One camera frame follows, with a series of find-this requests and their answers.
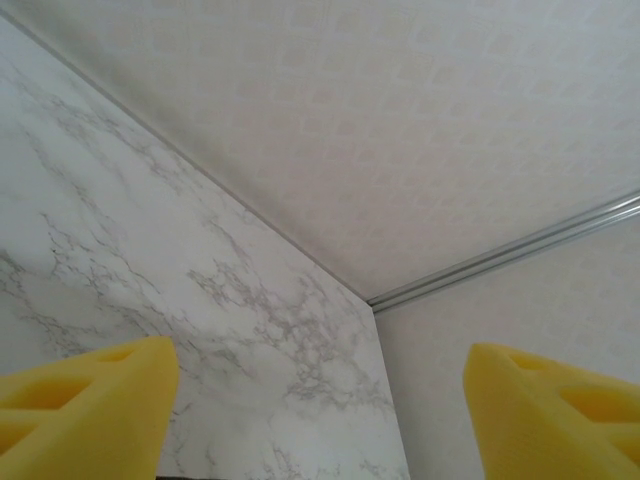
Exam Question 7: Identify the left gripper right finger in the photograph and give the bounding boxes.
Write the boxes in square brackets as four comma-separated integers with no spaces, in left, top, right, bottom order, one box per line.
[462,342,640,480]

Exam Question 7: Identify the aluminium frame post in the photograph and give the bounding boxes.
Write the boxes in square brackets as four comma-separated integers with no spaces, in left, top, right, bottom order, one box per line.
[366,188,640,315]

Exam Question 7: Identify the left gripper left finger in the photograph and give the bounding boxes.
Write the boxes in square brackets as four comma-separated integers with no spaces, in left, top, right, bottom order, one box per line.
[0,335,180,480]

